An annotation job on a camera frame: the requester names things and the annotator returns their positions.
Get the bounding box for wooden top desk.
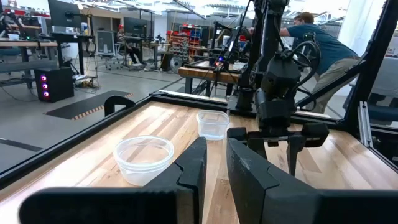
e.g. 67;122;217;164
0;39;58;90

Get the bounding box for round clear plastic container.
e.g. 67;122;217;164
113;135;175;187

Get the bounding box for red and blue parts shelf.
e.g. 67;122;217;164
166;24;203;63

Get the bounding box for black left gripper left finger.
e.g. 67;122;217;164
19;136;208;224

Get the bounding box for black computer tower purple lights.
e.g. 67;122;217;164
34;67;75;103

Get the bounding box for black standing desk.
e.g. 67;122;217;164
51;32;94;75

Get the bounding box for person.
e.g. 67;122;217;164
116;24;144;66
248;11;361;114

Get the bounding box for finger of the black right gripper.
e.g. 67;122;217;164
247;138;269;161
285;136;307;177

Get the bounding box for power strip with cables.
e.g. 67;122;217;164
73;74;101;94

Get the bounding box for small black monitor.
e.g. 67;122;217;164
123;17;149;38

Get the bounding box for grey office chair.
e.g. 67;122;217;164
95;30;123;71

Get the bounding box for black hook on frame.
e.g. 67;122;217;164
104;95;137;118

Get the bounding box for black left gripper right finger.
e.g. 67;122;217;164
226;138;398;224

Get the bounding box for black hazard-striped floor mat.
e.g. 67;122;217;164
43;90;134;121

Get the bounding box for wooden top workbench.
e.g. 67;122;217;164
177;60;246;98

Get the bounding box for large black monitor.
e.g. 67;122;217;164
48;0;82;29

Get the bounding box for black aluminium table frame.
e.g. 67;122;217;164
0;0;398;190

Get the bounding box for silver aluminium bracket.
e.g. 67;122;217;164
357;101;374;149

